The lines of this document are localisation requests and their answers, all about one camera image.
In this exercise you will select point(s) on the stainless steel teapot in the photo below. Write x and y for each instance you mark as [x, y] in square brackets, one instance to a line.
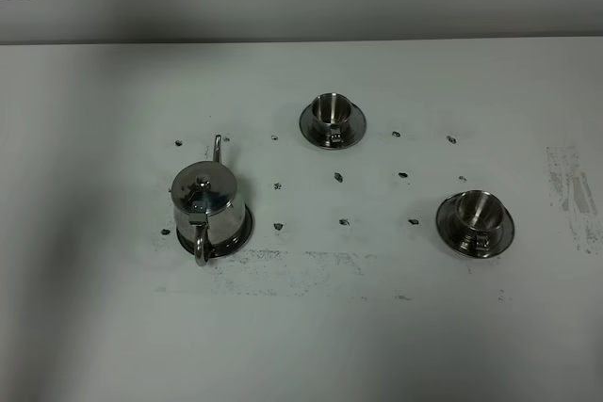
[207, 205]

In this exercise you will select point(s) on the far stainless steel teacup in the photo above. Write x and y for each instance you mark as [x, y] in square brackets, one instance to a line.
[331, 116]

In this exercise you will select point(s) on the stainless steel teacup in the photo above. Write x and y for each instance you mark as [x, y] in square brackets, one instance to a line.
[480, 214]
[331, 116]

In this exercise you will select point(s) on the far stainless steel saucer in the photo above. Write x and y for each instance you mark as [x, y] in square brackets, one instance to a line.
[355, 132]

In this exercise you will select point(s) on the stainless steel saucer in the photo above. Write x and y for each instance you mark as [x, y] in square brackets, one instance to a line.
[355, 132]
[451, 231]

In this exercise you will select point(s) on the steel teapot saucer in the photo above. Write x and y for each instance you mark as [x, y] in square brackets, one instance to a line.
[229, 246]

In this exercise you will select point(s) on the near stainless steel saucer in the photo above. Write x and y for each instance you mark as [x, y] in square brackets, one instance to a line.
[451, 231]

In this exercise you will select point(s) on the near stainless steel teacup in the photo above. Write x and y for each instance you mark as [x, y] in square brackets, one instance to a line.
[480, 214]

